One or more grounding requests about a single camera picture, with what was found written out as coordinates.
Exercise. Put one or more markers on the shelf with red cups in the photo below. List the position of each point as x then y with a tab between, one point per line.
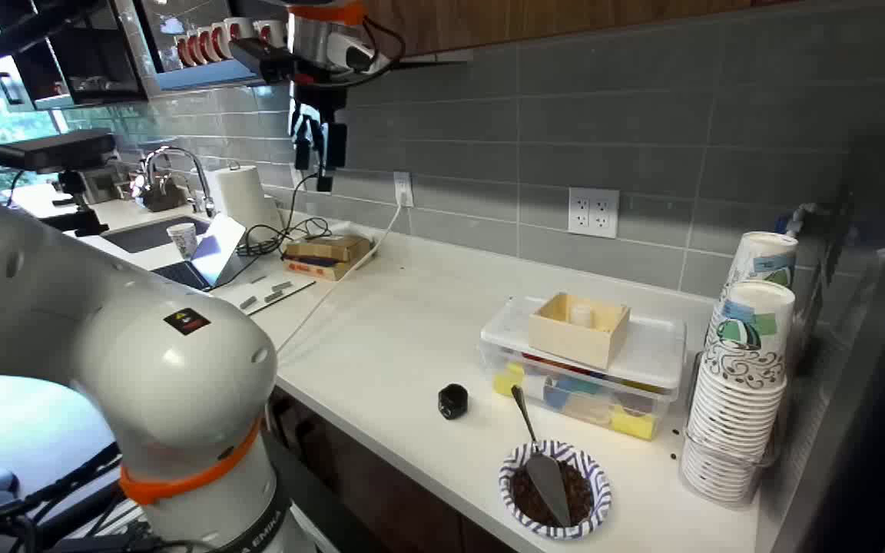
198	48

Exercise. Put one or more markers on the white wall outlet with plug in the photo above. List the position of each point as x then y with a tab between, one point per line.
404	188

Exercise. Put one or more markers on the wooden tray with items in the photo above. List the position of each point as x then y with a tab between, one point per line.
326	254

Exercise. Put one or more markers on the grey metal strips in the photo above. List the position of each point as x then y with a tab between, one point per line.
276	293

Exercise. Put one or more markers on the clear plastic storage bin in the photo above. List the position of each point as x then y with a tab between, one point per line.
658	358

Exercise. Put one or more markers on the dark coffee grounds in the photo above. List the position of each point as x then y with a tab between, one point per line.
524	496

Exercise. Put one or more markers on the white paper towel roll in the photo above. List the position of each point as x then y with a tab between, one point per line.
243	194

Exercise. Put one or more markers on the blue patterned paper bowl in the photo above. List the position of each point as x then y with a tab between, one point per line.
595	507

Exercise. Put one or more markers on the white double wall outlet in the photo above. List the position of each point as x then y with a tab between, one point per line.
595	212

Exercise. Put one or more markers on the black tall appliance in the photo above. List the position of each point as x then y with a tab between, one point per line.
852	410

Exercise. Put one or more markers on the metal sink faucet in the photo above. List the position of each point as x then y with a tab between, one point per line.
183	169

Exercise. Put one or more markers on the open laptop computer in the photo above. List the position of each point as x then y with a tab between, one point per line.
218	251

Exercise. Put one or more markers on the brown wooden wall cabinet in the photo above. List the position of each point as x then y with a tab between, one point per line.
566	17

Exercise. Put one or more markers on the small wooden box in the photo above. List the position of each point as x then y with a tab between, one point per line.
577	341

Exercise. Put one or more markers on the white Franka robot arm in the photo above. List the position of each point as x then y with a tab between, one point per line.
175	390

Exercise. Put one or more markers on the black camera on stand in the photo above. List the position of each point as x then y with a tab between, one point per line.
54	151

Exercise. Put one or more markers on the tall white paper cup stack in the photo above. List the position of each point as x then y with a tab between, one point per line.
763	255
753	318

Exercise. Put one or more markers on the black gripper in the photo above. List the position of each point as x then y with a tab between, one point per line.
321	122

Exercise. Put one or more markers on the small black cylinder object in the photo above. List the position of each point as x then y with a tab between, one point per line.
452	400

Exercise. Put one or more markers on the wide patterned paper cup stack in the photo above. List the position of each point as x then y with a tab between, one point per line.
734	419

